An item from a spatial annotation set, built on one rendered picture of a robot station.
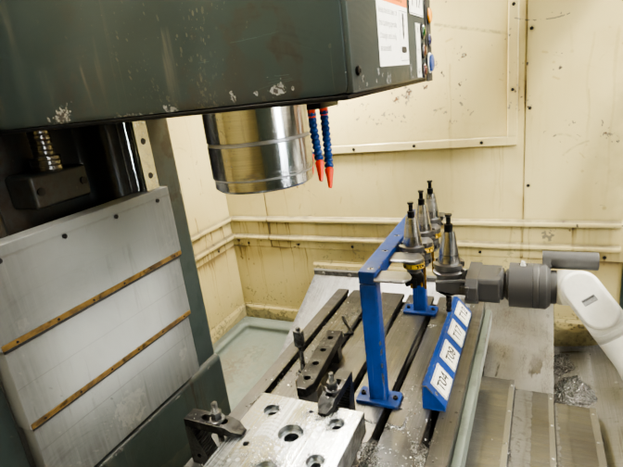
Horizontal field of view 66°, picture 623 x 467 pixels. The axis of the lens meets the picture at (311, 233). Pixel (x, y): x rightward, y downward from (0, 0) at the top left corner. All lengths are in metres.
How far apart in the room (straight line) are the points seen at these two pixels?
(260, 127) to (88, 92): 0.26
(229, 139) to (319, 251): 1.31
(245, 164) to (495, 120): 1.11
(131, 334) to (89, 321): 0.12
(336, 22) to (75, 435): 0.93
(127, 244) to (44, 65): 0.44
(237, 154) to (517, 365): 1.18
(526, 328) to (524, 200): 0.41
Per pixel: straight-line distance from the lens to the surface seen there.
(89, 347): 1.10
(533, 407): 1.49
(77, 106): 0.81
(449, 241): 1.00
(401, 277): 0.99
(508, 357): 1.64
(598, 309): 0.98
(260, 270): 2.13
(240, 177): 0.69
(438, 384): 1.15
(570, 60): 1.65
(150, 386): 1.26
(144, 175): 1.18
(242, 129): 0.68
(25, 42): 0.87
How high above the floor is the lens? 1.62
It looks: 18 degrees down
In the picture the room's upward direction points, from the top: 7 degrees counter-clockwise
